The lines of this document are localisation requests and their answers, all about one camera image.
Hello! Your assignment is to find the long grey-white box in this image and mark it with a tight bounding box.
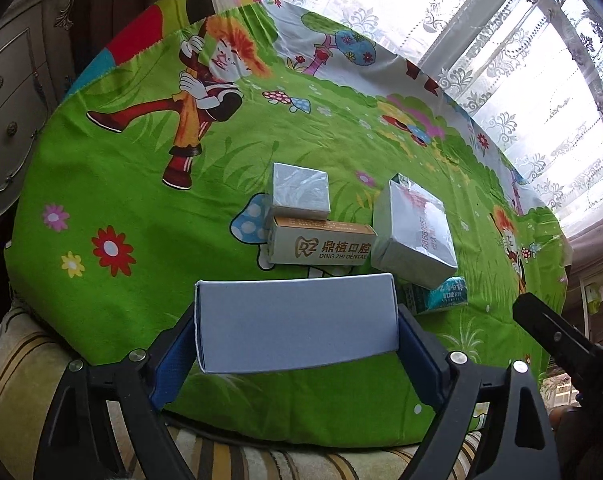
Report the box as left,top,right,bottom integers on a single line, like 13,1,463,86
194,273,399,374

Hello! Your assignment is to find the mauve patterned curtain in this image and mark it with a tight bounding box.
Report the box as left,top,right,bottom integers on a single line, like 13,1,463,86
563,232,603,346

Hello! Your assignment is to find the striped beige sofa cushion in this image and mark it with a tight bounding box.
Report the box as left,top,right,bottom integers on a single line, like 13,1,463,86
0,299,483,480

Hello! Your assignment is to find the teal tissue pack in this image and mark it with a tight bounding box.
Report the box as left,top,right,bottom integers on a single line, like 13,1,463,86
401,276,469,315

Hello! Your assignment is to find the orange dental logo box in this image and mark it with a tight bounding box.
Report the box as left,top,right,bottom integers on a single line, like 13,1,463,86
266,217,377,266

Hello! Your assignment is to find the large white pink box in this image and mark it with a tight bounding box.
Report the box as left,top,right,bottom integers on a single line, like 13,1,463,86
371,174,458,289

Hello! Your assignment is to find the small silver-white box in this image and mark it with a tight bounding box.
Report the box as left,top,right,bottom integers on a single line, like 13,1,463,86
266,162,331,220

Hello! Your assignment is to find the cartoon green tablecloth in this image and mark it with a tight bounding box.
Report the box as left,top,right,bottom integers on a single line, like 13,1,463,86
3,0,573,449

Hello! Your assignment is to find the white lace curtain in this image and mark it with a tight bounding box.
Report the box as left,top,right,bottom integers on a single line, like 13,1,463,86
283,0,603,236

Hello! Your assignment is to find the white ornate cabinet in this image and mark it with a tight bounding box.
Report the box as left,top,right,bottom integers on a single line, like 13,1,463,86
0,0,76,216

